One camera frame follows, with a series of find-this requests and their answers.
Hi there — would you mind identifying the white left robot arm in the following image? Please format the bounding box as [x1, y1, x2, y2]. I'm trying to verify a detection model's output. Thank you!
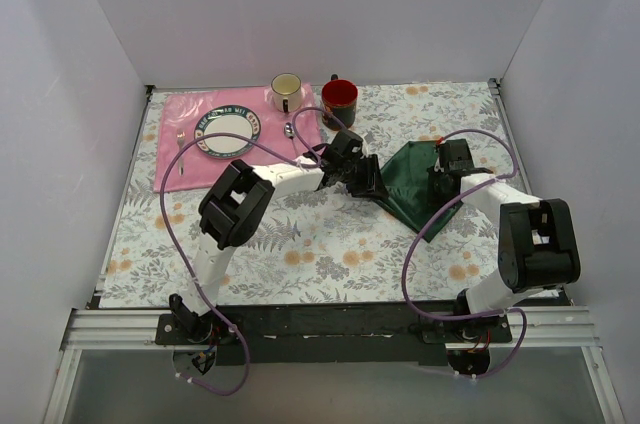
[169, 130, 389, 344]

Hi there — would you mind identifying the dark green cloth napkin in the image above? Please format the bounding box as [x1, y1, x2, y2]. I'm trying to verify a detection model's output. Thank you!
[378, 141, 441, 232]

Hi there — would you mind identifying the silver spoon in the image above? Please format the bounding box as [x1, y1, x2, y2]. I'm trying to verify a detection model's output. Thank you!
[283, 122, 299, 157]

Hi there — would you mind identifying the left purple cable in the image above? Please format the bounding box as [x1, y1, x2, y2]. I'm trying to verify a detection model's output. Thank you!
[159, 107, 351, 395]

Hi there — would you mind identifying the aluminium frame rail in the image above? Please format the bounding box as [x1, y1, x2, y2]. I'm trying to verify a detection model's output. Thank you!
[45, 306, 625, 423]

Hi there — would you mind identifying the floral tablecloth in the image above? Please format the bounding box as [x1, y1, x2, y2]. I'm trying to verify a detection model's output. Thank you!
[98, 82, 511, 308]

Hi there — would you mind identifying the pink placemat cloth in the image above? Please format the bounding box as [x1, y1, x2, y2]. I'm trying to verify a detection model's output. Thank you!
[154, 83, 322, 192]

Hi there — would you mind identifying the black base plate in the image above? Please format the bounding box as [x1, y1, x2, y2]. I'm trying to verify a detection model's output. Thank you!
[155, 295, 512, 366]

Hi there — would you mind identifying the white plate green rim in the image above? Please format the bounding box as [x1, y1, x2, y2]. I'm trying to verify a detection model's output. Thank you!
[194, 105, 262, 159]

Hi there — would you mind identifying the cream enamel mug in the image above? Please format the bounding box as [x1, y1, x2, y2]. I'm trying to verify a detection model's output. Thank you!
[270, 73, 304, 114]

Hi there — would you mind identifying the silver fork on placemat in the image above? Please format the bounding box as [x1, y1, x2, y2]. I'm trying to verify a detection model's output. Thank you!
[176, 129, 186, 176]

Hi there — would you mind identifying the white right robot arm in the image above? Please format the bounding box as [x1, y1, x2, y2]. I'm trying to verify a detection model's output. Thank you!
[428, 139, 581, 342]

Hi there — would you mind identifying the dark mug red interior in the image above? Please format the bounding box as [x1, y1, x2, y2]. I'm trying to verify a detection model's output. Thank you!
[321, 74, 358, 131]

